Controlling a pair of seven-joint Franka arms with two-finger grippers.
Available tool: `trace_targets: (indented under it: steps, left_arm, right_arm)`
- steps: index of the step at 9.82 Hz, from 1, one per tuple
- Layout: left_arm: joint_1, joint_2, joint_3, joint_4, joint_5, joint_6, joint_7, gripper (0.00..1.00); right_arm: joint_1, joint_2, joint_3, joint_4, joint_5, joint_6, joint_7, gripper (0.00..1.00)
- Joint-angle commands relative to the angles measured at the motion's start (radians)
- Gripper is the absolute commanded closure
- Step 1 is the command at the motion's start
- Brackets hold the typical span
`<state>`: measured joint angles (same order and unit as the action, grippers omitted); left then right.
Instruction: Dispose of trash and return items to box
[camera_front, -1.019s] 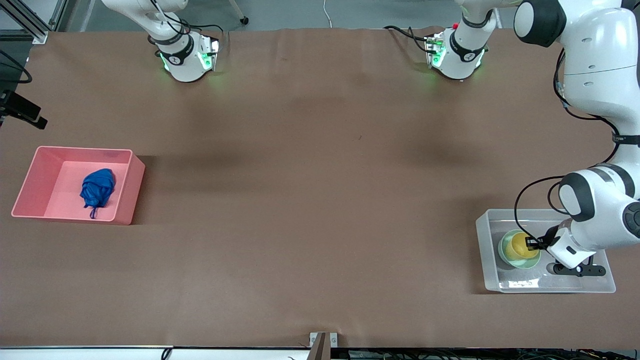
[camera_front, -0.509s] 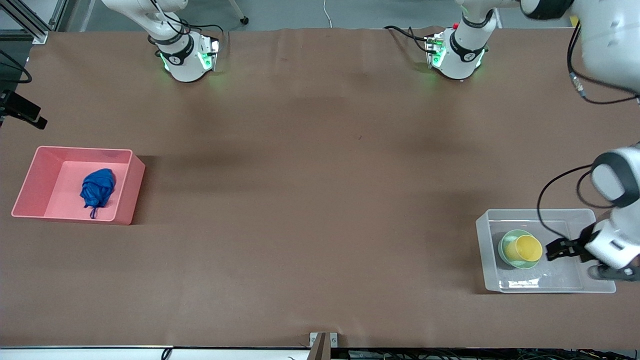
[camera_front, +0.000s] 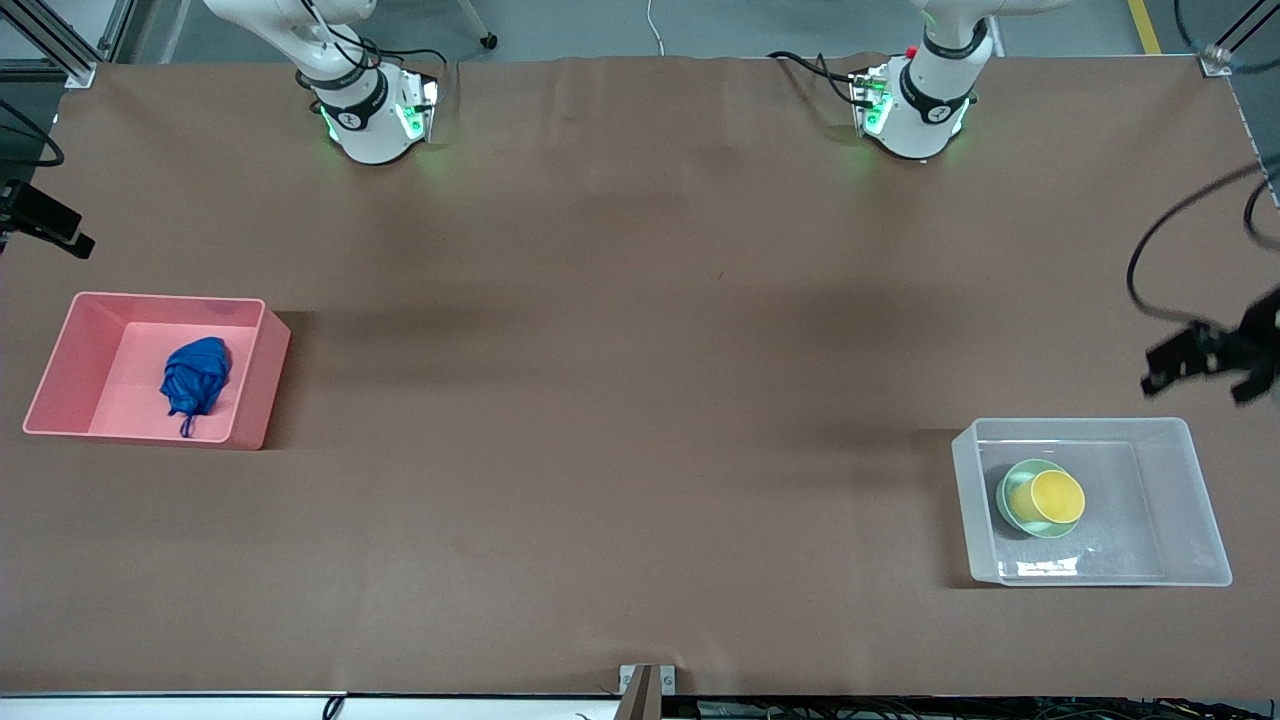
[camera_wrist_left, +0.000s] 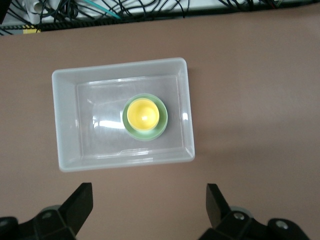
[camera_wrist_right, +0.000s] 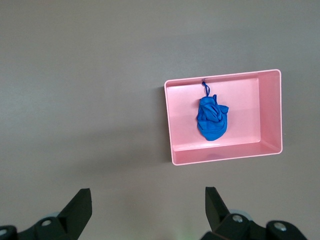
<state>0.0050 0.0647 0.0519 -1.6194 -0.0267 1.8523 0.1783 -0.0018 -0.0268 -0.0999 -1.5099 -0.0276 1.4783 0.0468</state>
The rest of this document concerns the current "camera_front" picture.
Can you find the metal table edge bracket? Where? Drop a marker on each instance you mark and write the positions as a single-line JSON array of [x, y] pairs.
[[632, 680]]

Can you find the brown paper table cover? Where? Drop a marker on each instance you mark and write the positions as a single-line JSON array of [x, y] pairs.
[[640, 300]]

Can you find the metal corner bracket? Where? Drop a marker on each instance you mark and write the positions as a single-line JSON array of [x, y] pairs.
[[1216, 60]]

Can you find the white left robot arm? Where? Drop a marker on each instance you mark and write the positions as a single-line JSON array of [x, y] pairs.
[[915, 125]]

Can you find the yellow plastic cup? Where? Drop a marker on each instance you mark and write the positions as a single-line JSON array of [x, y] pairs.
[[1055, 498]]

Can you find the pink plastic bin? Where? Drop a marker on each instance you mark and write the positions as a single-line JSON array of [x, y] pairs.
[[245, 385]]

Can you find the mint green bowl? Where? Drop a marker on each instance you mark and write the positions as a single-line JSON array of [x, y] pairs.
[[1001, 497]]

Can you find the clear plastic storage box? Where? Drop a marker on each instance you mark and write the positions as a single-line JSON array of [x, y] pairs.
[[1180, 470]]

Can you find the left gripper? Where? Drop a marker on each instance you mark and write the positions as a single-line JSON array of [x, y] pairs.
[[1256, 340]]

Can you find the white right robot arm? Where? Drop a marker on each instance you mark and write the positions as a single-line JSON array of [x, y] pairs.
[[365, 135]]

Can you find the white stand leg with caster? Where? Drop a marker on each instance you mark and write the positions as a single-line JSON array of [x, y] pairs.
[[487, 40]]

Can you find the aluminium frame profile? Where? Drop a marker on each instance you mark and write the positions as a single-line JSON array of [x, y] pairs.
[[70, 55]]

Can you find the blue cloth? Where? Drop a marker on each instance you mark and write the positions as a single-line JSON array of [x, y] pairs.
[[198, 375]]

